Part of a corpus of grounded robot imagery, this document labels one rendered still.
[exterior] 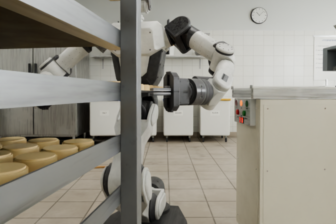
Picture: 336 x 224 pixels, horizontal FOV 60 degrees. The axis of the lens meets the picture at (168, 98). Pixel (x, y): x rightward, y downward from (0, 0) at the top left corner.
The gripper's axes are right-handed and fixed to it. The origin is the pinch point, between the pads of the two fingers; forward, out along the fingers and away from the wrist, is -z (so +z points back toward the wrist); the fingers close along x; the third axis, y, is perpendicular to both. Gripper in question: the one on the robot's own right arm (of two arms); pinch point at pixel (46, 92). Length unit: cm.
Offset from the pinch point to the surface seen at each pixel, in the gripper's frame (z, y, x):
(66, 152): -66, -12, -9
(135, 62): -63, 0, 5
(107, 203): -65, -6, -18
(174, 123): 299, 279, -50
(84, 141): -61, -8, -8
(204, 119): 269, 323, -44
